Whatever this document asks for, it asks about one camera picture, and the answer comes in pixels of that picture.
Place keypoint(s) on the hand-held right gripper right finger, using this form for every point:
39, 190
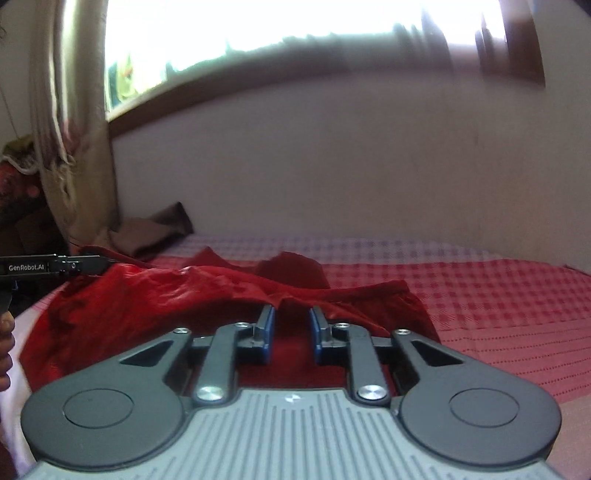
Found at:
316, 336

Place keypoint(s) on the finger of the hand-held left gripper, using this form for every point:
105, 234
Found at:
83, 265

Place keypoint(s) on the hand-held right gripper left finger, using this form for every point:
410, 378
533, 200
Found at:
267, 334

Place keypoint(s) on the red puffer jacket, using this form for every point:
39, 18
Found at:
152, 304

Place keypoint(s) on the person's left hand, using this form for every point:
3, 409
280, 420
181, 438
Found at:
4, 350

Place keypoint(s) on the colourful patterned cloth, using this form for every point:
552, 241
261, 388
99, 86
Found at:
18, 170

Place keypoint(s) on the beige patterned curtain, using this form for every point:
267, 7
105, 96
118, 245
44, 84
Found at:
69, 115

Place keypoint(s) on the pink checked bedsheet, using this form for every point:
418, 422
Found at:
489, 314

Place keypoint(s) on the window with wooden frame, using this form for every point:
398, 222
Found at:
286, 32

